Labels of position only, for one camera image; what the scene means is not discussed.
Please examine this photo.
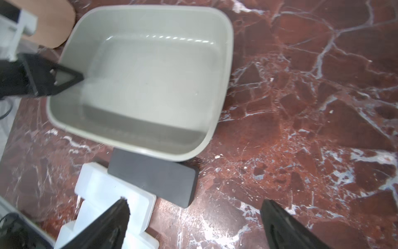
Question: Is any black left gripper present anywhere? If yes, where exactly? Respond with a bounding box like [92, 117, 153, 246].
[1, 54, 84, 99]

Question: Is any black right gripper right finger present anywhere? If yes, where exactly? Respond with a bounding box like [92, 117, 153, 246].
[260, 200, 329, 249]

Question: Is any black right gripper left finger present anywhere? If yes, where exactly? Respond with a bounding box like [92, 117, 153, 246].
[64, 197, 130, 249]

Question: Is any translucent white pencil case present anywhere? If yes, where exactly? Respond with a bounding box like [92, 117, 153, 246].
[54, 200, 160, 249]
[75, 162, 156, 234]

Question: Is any black pencil case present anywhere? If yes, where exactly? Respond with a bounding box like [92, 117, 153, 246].
[108, 148, 199, 208]

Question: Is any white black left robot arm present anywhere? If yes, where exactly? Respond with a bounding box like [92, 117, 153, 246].
[1, 1, 84, 99]

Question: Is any grey-green plastic storage box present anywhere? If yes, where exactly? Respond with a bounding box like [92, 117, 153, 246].
[47, 5, 234, 162]

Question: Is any terracotta flower pot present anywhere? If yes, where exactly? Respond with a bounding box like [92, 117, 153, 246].
[9, 0, 76, 48]

